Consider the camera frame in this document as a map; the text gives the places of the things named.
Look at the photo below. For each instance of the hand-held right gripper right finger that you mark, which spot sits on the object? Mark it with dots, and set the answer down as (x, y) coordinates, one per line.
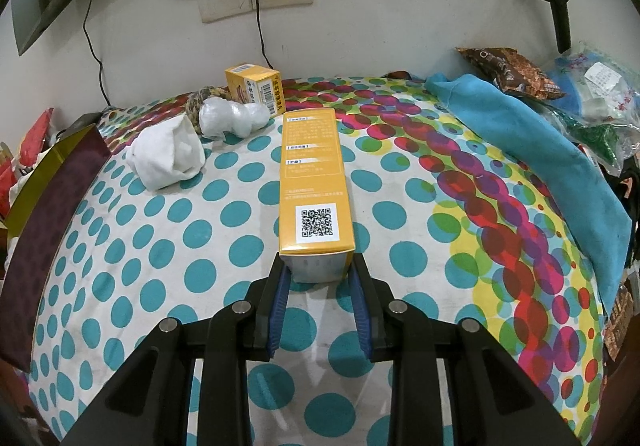
(361, 311)

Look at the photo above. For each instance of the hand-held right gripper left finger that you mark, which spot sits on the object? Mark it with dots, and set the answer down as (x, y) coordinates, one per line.
(280, 306)

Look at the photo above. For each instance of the long yellow box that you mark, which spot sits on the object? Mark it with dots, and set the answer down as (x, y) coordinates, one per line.
(312, 186)

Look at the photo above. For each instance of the white cloth bundle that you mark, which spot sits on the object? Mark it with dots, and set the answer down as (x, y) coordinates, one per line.
(167, 156)

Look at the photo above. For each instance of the plastic-wrapped white item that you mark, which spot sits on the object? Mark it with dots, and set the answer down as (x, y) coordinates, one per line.
(232, 119)

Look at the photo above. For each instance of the brown woven ball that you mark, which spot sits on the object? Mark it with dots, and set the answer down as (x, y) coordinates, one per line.
(194, 101)

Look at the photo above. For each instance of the small yellow box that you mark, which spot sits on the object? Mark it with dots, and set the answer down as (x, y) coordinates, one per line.
(252, 84)

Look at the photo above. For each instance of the gold metal tin tray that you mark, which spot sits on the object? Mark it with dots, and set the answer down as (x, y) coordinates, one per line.
(55, 226)

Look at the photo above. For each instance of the polka dot tablecloth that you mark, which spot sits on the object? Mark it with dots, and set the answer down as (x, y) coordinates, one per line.
(400, 206)

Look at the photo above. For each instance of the blue cloth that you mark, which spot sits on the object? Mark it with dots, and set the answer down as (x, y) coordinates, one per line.
(550, 161)

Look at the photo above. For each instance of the brown snack packet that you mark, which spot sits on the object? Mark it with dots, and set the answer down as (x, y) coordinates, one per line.
(510, 71)

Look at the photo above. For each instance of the clear plastic bag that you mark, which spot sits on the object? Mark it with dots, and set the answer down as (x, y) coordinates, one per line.
(600, 91)

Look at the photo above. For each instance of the black clamp mount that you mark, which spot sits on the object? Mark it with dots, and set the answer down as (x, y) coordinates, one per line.
(561, 16)

